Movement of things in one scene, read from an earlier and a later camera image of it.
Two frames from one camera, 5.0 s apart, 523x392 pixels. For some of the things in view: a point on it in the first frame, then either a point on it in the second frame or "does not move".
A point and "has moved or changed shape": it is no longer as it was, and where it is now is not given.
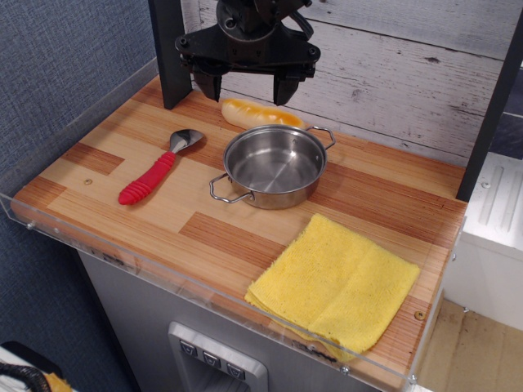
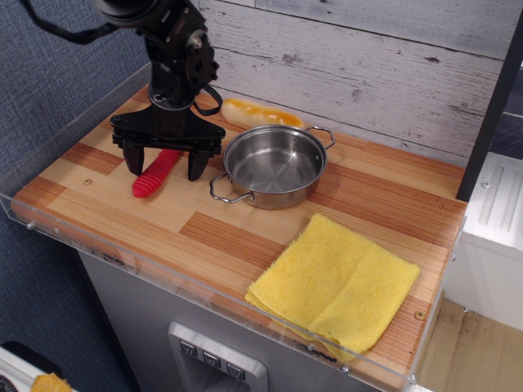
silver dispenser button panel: x=206 y=365 does not move
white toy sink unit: x=486 y=274 does not move
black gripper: x=283 y=54 -> x=185 y=129
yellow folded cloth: x=339 y=288 does not move
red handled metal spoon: x=181 y=141 has moved or changed shape
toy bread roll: x=246 y=114 does not move
